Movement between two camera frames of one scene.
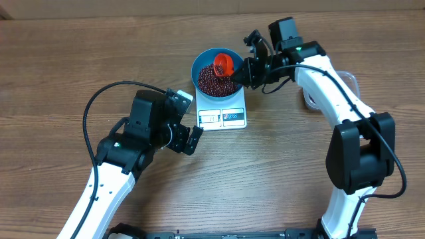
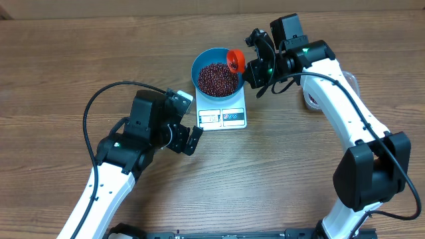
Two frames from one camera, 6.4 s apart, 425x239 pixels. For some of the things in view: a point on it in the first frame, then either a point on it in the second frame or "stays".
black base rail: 130,232 stays
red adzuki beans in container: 311,98 stays
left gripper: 178,145 stays
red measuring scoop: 226,62 to 236,61
